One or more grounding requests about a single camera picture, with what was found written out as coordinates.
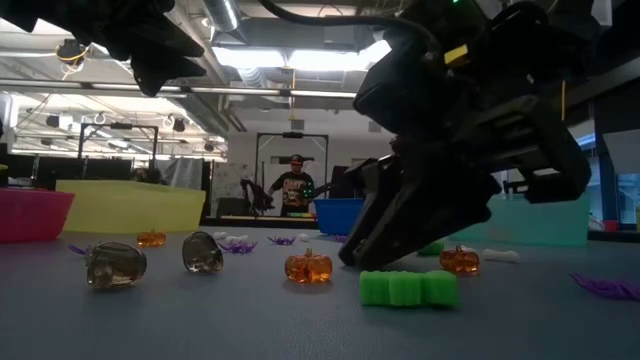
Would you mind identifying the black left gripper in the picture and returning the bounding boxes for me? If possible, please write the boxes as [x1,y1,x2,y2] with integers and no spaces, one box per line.
[0,0,207,97]

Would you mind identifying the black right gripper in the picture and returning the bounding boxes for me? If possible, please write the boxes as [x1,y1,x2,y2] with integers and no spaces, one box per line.
[359,14,601,271]

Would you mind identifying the green foam decoration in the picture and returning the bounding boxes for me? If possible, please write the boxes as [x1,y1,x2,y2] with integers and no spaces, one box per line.
[415,239,446,257]
[359,269,460,308]

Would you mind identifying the orange translucent plastic pumpkin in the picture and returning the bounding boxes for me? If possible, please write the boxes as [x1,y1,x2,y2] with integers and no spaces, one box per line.
[284,247,334,285]
[439,244,481,274]
[136,228,167,248]

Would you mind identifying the smoky clear plastic skull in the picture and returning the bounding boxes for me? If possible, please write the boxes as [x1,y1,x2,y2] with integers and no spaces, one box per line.
[84,241,148,291]
[181,230,225,274]

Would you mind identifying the black equipment rack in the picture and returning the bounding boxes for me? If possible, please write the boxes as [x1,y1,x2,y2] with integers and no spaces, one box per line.
[329,158,381,200]

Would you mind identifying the blue plastic bin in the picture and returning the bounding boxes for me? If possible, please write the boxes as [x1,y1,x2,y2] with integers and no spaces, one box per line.
[313,197,365,237]

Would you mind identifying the person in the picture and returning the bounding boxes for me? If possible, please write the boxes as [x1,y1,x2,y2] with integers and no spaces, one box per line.
[132,167,164,185]
[268,153,318,217]

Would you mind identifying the black round ceiling fixture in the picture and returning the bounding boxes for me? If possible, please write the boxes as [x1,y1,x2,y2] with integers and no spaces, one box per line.
[54,38,91,66]

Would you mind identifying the grey fabric cover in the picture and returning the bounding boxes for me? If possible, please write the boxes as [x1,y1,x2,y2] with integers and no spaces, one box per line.
[154,157,205,190]

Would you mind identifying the teal translucent plastic bin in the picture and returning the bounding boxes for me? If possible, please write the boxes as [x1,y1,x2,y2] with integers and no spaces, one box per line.
[449,192,591,248]

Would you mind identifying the long ceiling tube light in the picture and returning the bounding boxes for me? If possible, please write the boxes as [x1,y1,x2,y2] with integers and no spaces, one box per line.
[189,85,359,100]

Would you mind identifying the background work table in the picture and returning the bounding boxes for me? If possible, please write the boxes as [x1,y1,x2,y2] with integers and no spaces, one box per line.
[218,213,319,229]

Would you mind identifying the bright ceiling light panel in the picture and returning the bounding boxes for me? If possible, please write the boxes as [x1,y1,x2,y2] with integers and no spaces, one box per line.
[212,39,394,72]

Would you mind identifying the black chair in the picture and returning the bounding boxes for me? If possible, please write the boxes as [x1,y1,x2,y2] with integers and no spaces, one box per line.
[217,197,249,217]

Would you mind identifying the yellow translucent plastic bin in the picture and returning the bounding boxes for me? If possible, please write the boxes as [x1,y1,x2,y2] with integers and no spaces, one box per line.
[55,179,207,235]

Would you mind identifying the black partition panel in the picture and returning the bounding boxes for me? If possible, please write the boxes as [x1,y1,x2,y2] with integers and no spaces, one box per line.
[7,154,134,189]

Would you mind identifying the grey ceiling unit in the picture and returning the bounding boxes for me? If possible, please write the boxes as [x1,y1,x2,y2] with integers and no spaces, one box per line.
[323,24,359,49]

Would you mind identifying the pink round plastic bowl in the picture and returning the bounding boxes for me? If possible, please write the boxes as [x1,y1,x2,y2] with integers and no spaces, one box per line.
[0,187,76,245]

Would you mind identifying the silver ventilation duct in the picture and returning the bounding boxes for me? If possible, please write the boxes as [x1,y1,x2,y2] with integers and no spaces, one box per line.
[201,0,242,32]

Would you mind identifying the black gantry frame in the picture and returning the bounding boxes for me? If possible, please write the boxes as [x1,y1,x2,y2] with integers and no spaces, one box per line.
[77,122,160,174]
[253,131,330,217]

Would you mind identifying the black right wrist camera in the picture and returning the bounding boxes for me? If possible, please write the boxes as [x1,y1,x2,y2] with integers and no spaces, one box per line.
[352,29,451,136]

